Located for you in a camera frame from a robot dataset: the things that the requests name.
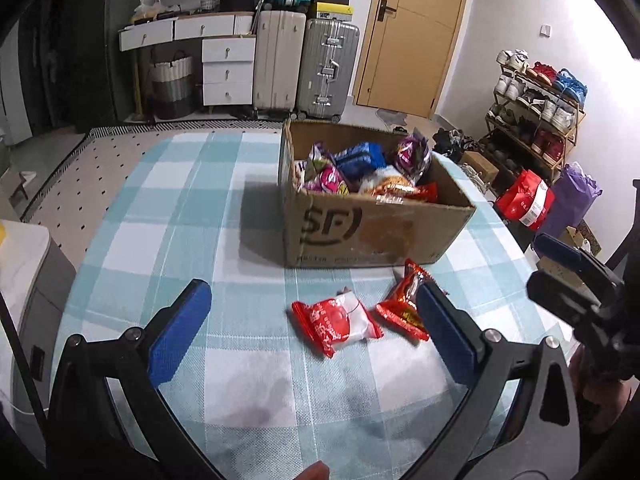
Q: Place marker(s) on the purple grape candy bag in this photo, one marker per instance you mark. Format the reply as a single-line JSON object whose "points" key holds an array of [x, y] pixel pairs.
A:
{"points": [[327, 180]]}

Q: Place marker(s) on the teal checked tablecloth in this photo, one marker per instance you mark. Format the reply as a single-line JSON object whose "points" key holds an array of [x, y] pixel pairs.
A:
{"points": [[175, 220]]}

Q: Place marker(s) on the red shopping bag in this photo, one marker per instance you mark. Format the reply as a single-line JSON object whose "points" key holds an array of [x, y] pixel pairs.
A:
{"points": [[525, 202]]}

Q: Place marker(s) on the small floor cardboard box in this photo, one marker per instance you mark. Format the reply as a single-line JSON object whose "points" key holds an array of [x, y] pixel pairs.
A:
{"points": [[480, 166]]}

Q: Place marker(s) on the red white snack packet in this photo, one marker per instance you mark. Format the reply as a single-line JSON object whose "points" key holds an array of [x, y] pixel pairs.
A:
{"points": [[335, 325]]}

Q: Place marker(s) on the dark purple snack bag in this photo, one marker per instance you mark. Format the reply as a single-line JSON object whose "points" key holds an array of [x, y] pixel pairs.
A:
{"points": [[412, 157]]}

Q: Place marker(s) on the blue cookie packet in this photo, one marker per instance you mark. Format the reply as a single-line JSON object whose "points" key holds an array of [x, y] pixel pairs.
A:
{"points": [[360, 157]]}

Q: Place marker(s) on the white grey appliance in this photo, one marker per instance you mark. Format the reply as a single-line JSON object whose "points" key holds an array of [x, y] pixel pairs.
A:
{"points": [[35, 285]]}

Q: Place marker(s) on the person's right hand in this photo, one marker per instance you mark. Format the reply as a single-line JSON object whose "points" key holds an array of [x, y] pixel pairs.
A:
{"points": [[607, 405]]}

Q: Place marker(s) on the grey white laundry basket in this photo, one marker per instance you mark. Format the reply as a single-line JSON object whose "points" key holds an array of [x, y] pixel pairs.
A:
{"points": [[172, 85]]}

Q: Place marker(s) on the silver suitcase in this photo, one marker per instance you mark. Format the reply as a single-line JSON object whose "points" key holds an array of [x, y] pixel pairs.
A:
{"points": [[327, 65]]}

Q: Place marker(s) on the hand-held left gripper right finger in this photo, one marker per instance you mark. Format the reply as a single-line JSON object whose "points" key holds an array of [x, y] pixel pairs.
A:
{"points": [[445, 330]]}

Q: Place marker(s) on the cream suitcase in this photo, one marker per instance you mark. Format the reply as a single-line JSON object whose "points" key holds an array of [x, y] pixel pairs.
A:
{"points": [[277, 60]]}

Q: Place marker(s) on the black shoes pile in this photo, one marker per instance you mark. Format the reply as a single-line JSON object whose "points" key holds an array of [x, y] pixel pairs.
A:
{"points": [[450, 142]]}

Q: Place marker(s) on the yellow plastic bag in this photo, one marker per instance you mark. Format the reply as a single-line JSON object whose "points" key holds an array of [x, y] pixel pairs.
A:
{"points": [[147, 11]]}

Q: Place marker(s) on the brown cardboard box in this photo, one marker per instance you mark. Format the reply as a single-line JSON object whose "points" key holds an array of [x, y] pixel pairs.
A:
{"points": [[390, 235]]}

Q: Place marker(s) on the wooden shoe rack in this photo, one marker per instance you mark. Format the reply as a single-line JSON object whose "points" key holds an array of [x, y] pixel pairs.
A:
{"points": [[574, 132]]}

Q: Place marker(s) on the white drawer desk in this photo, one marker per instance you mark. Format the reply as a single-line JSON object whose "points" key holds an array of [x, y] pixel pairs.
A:
{"points": [[227, 50]]}

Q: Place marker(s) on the red dark-label snack packet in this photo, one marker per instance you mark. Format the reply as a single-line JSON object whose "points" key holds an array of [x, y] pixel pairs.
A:
{"points": [[400, 300]]}

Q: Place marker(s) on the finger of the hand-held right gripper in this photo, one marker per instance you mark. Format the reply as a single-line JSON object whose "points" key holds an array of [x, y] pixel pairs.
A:
{"points": [[560, 250], [560, 295]]}

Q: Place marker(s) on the person's left hand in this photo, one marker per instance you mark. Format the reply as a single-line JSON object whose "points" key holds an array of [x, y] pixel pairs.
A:
{"points": [[310, 473]]}

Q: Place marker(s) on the small wooden stool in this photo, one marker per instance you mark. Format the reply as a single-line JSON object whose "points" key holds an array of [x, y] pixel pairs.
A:
{"points": [[22, 185]]}

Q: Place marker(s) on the black wardrobe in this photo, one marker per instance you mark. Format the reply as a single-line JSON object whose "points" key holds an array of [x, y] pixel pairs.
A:
{"points": [[75, 35]]}

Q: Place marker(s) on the orange noodle snack bag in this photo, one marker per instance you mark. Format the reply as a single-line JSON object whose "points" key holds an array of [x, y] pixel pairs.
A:
{"points": [[390, 185]]}

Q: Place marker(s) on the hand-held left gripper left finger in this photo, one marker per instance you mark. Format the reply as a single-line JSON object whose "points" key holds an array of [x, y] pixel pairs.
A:
{"points": [[182, 330]]}

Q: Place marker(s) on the yellow black box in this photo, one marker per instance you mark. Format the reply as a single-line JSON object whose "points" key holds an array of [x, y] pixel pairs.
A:
{"points": [[331, 11]]}

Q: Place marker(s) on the rows of shoes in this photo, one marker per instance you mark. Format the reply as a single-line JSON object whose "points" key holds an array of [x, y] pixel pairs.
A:
{"points": [[520, 90]]}

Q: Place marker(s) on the wooden door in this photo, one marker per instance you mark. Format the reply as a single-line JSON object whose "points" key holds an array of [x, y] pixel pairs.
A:
{"points": [[415, 35]]}

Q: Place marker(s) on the black dotted white rug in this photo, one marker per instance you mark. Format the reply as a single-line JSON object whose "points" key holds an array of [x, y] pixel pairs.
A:
{"points": [[90, 170]]}

